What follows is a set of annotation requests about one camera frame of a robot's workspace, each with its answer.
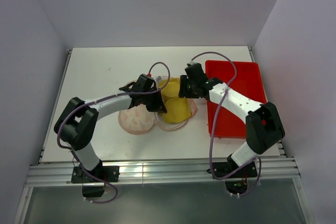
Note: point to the pink mesh laundry bag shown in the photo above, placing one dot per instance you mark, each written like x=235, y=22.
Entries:
x=139, y=120

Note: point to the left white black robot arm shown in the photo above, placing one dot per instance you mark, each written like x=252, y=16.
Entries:
x=76, y=125

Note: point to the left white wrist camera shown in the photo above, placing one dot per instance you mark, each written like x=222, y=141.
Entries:
x=158, y=79

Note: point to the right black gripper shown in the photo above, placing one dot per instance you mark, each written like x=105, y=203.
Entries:
x=183, y=91

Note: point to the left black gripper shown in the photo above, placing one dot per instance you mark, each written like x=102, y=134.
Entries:
x=158, y=106

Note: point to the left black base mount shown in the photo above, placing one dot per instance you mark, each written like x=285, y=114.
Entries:
x=95, y=183

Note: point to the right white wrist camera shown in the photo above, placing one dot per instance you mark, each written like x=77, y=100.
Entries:
x=190, y=63

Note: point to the aluminium frame rail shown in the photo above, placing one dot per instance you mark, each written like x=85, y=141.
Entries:
x=156, y=172

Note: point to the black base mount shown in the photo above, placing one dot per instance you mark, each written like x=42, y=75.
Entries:
x=239, y=180
x=95, y=183

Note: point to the yellow bra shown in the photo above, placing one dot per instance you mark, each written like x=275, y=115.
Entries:
x=178, y=109

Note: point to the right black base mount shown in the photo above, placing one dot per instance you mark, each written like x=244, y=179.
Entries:
x=239, y=180

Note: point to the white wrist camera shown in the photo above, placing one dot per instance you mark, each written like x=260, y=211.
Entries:
x=190, y=63
x=158, y=79

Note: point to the red plastic tray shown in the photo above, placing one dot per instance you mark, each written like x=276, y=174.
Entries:
x=245, y=93

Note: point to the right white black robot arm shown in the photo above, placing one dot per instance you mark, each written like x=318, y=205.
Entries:
x=262, y=122

